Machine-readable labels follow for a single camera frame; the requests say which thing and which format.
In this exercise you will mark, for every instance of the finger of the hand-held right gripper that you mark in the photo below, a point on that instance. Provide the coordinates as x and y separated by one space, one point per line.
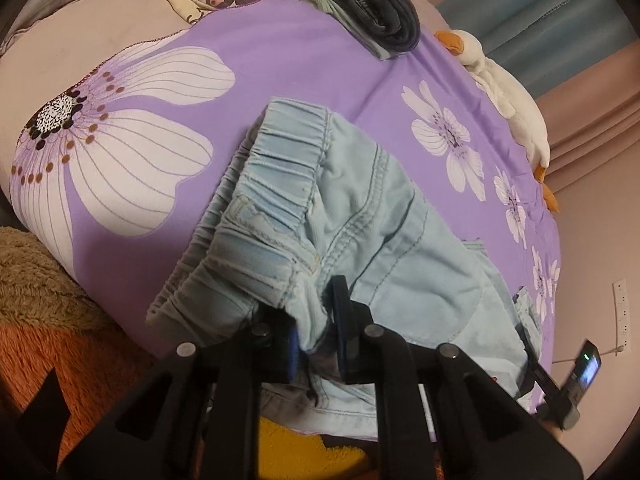
542 370

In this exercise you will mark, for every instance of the purple floral bedsheet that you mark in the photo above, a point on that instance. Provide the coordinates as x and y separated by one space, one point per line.
150 190

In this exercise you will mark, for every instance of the light blue denim pants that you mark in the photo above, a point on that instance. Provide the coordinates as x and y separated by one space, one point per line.
360 230

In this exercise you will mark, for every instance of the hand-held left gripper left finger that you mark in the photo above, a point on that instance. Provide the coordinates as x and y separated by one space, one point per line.
289 355

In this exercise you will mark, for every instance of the brown fuzzy blanket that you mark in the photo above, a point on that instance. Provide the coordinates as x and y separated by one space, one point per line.
40 280

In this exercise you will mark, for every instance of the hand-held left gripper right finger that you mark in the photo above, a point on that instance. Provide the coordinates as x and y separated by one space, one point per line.
343 332

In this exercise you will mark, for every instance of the beige blanket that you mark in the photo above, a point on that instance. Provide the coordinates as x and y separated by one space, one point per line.
85 40

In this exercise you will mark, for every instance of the blue curtain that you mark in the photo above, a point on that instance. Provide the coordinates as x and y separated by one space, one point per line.
525 5

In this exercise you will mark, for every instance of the pink curtain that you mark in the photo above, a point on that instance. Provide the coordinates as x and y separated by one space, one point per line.
595 125

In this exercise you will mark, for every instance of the white power strip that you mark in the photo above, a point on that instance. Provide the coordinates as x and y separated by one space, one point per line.
621 312

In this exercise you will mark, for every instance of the white goose plush toy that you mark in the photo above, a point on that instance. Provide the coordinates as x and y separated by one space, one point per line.
505 95

